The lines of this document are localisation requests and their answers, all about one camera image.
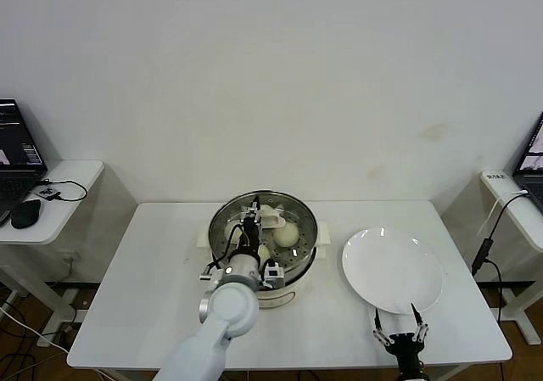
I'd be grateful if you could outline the black laptop with dark screen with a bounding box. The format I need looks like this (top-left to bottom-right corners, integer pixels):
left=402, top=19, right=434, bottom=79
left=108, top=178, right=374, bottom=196
left=0, top=98, right=48, bottom=227

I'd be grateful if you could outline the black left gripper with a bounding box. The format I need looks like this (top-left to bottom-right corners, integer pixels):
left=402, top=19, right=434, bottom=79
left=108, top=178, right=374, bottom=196
left=239, top=193, right=263, bottom=257

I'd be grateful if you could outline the black cable with inline adapter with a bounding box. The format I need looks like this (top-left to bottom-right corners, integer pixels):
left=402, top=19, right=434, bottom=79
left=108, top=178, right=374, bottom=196
left=470, top=192, right=529, bottom=317

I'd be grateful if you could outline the white charger cable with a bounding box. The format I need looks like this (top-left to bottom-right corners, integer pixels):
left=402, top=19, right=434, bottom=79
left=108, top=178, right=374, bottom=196
left=474, top=188, right=528, bottom=238

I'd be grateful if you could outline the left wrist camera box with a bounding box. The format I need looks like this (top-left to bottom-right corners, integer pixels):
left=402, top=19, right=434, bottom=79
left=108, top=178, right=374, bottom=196
left=262, top=261, right=284, bottom=289

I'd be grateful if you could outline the white side table with mouse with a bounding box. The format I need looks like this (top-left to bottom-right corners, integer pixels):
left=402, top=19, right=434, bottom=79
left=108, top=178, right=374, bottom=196
left=0, top=159, right=139, bottom=348

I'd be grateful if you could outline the white round plate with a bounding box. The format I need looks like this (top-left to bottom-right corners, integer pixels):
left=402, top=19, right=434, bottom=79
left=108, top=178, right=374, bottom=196
left=341, top=227, right=445, bottom=316

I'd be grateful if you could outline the white wall socket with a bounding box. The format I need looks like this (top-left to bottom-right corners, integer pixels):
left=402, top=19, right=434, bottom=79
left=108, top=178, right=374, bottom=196
left=59, top=249, right=82, bottom=278

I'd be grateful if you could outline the black computer mouse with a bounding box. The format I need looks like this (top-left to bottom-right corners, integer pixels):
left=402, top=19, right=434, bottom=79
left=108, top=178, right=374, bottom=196
left=10, top=199, right=43, bottom=230

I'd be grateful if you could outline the cream electric cooking pot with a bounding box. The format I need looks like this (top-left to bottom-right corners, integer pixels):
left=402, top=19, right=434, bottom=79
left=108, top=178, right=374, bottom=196
left=198, top=221, right=332, bottom=314

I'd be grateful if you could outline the stainless steel steamer basket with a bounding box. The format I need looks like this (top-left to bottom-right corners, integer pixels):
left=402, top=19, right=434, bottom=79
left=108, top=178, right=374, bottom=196
left=210, top=190, right=319, bottom=289

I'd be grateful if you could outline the black laptop with pale windows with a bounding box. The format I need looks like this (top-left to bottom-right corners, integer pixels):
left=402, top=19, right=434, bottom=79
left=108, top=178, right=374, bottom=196
left=512, top=109, right=543, bottom=211

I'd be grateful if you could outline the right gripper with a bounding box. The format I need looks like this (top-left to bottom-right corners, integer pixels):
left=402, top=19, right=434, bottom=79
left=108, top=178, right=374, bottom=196
left=372, top=302, right=430, bottom=381

